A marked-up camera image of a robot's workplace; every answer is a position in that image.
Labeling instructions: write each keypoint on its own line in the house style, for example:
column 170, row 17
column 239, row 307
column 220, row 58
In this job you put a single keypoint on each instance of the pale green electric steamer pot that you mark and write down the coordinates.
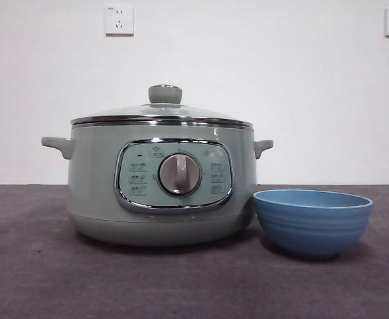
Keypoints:
column 91, row 186

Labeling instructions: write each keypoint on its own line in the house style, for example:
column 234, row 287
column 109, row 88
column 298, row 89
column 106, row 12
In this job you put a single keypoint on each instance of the glass lid with green knob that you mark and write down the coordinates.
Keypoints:
column 164, row 94

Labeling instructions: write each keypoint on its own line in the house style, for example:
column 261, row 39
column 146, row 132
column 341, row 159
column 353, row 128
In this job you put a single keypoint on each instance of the blue ribbed bowl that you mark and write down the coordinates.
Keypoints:
column 312, row 232

